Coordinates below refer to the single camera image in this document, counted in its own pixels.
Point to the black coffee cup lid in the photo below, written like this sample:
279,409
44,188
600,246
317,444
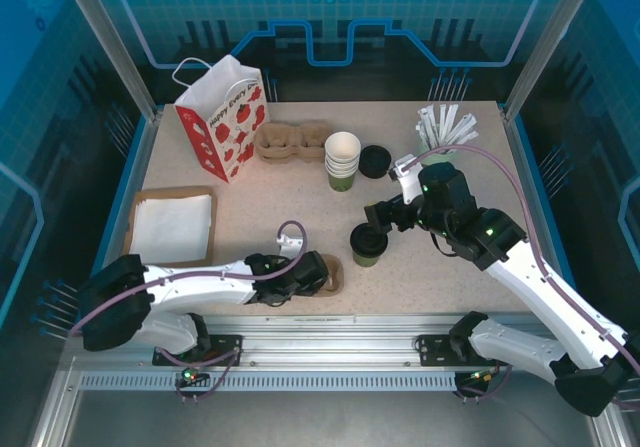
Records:
369,239

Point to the brown pulp cup carrier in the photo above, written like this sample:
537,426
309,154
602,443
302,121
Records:
337,277
290,161
292,137

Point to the green paper coffee cup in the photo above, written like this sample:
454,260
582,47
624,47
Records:
367,262

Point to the white red printed paper bag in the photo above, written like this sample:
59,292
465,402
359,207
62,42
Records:
235,132

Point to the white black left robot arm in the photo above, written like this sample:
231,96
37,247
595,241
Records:
200,287

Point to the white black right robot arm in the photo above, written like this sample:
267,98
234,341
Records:
550,297

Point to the mint green straw holder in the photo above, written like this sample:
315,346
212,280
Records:
445,153

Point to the stack of black lids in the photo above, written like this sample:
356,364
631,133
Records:
375,162

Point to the stack of white paper cups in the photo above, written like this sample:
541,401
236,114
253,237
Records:
342,146

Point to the brown cardboard napkin tray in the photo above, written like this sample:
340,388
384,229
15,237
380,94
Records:
212,227

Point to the blue table edge trim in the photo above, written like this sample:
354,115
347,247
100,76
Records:
547,217
117,207

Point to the small LED circuit board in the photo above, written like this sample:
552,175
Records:
192,376
482,376

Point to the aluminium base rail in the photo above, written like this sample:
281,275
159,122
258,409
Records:
325,337

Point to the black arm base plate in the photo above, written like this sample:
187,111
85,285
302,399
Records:
230,347
430,349

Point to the aluminium frame post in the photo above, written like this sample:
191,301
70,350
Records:
111,42
550,42

